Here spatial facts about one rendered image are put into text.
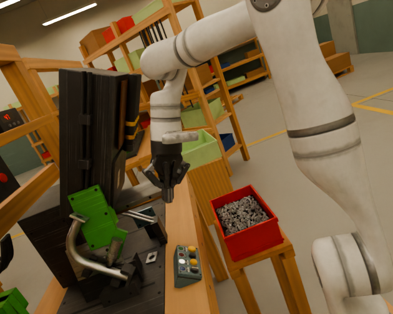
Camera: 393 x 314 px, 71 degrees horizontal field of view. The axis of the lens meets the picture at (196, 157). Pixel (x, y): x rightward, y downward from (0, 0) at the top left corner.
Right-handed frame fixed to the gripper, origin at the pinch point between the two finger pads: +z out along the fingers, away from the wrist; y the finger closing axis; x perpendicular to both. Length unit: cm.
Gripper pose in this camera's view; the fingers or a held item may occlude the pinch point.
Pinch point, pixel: (168, 195)
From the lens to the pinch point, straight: 70.2
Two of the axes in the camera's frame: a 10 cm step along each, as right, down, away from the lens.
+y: -7.9, 1.4, -6.0
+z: 0.0, 9.8, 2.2
